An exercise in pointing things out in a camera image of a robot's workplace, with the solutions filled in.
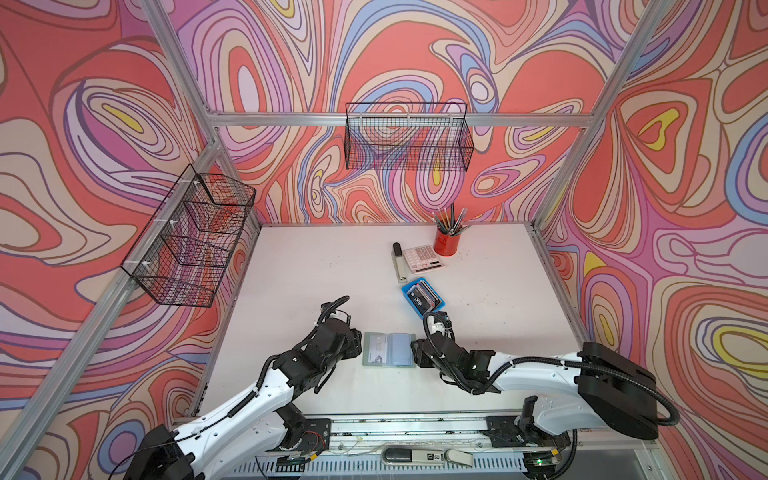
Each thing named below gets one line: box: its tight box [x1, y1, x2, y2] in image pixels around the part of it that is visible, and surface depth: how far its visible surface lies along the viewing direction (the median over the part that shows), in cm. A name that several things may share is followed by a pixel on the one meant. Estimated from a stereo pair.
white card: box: [368, 334, 387, 364], surface depth 88 cm
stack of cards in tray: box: [406, 280, 441, 315], surface depth 97 cm
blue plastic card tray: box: [401, 278, 446, 319], surface depth 97 cm
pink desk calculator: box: [403, 245, 445, 275], surface depth 110 cm
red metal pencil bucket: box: [433, 225, 462, 257], surface depth 112 cm
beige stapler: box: [393, 241, 408, 284], surface depth 106 cm
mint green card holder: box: [362, 331, 417, 368], surface depth 88 cm
